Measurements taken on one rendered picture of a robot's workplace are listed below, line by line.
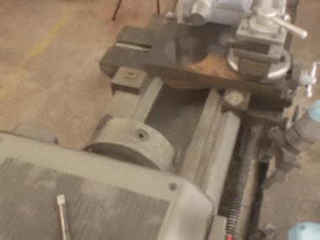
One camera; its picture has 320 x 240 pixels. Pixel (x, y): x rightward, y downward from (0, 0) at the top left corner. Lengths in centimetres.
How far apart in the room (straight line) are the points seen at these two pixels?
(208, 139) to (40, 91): 181
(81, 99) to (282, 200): 151
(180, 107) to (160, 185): 104
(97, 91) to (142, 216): 229
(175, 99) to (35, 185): 111
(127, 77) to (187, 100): 30
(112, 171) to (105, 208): 8
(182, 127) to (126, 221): 101
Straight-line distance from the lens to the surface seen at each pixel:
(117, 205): 73
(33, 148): 85
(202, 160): 143
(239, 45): 151
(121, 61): 177
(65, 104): 290
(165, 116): 172
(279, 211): 235
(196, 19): 162
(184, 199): 74
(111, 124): 104
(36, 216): 75
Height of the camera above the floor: 196
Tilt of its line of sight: 47 degrees down
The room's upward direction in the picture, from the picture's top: 3 degrees counter-clockwise
